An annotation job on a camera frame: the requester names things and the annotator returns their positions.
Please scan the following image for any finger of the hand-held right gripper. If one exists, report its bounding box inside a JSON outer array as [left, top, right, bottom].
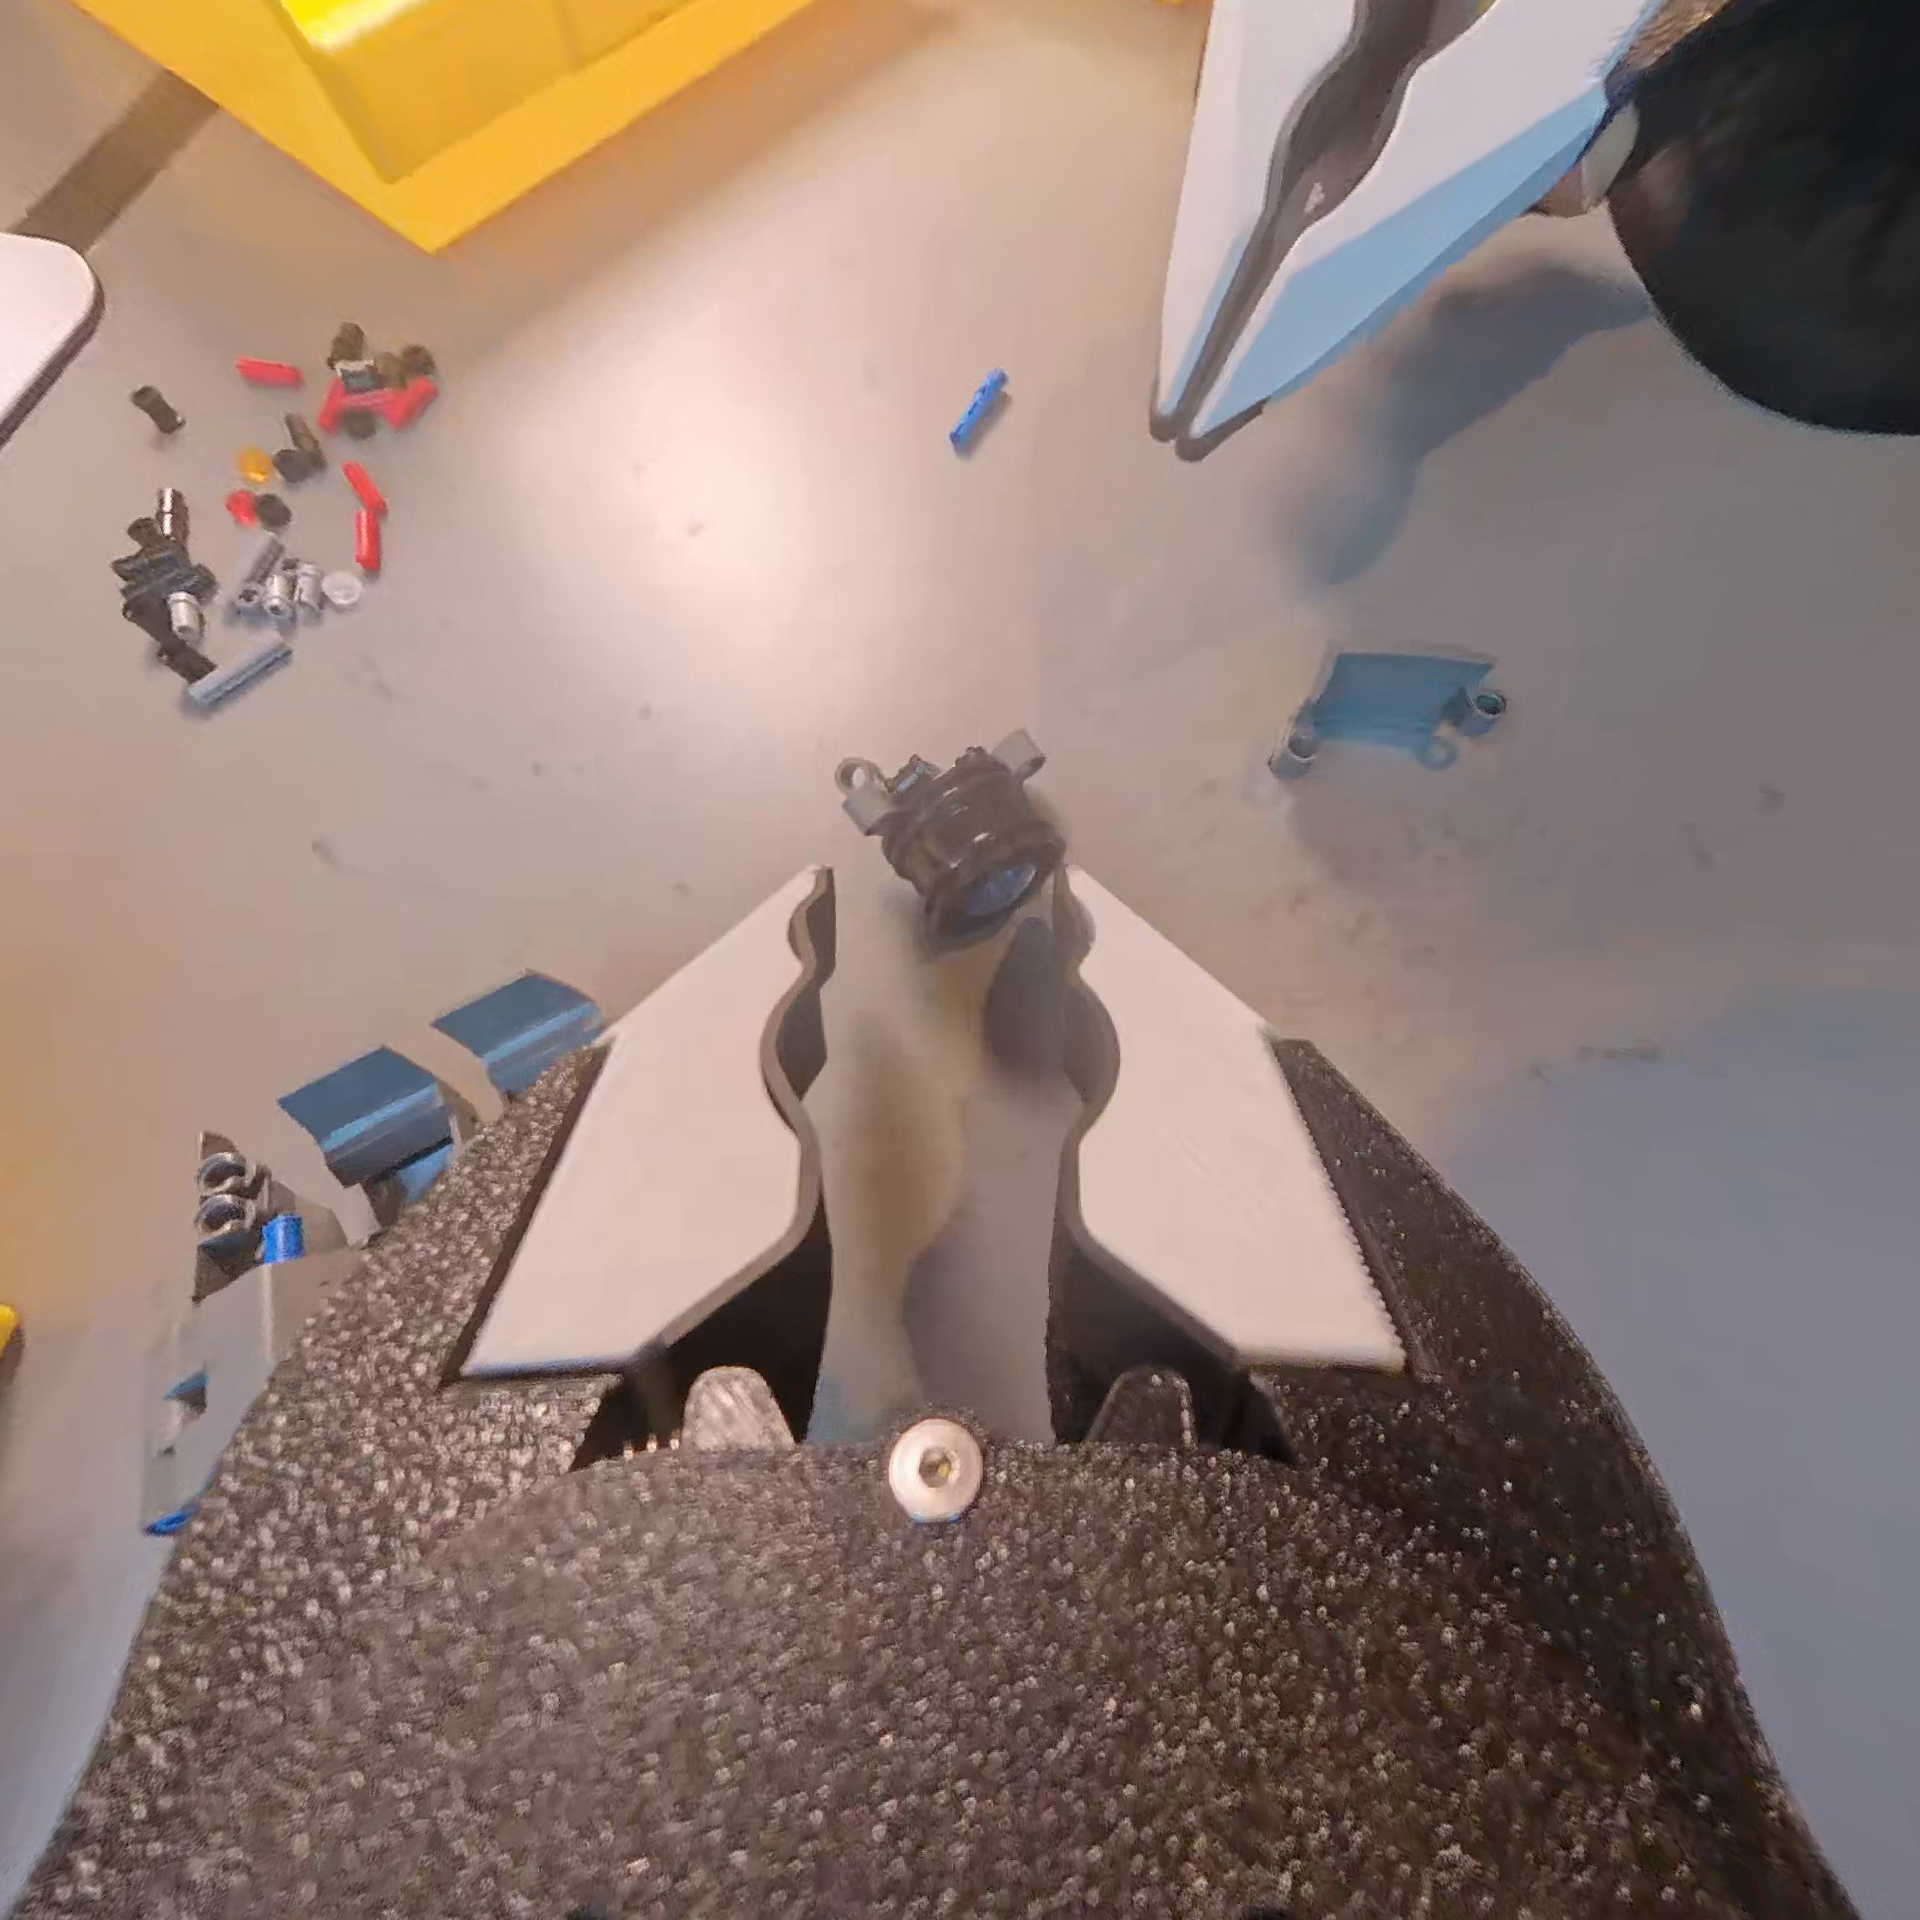
[[1151, 0, 1367, 444], [1175, 0, 1671, 461]]

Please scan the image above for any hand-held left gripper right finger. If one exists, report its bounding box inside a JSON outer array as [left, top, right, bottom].
[[1048, 862, 1412, 1444]]

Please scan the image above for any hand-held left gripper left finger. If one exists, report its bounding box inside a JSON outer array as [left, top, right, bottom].
[[456, 862, 840, 1444]]

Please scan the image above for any black round toy lens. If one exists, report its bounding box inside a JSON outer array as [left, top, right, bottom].
[[834, 729, 1071, 961]]

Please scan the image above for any grey curved brick panel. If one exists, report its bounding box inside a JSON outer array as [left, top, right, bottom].
[[1266, 647, 1510, 780]]

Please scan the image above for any grey brick head assembly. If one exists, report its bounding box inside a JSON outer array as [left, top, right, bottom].
[[142, 970, 608, 1538]]

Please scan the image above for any yellow plastic storage bin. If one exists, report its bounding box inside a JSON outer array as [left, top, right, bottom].
[[67, 0, 818, 253]]

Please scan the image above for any pile of small brick parts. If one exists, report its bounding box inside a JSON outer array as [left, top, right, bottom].
[[110, 319, 444, 713]]

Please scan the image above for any white flat pad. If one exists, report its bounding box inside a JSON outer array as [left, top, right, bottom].
[[0, 230, 108, 452]]

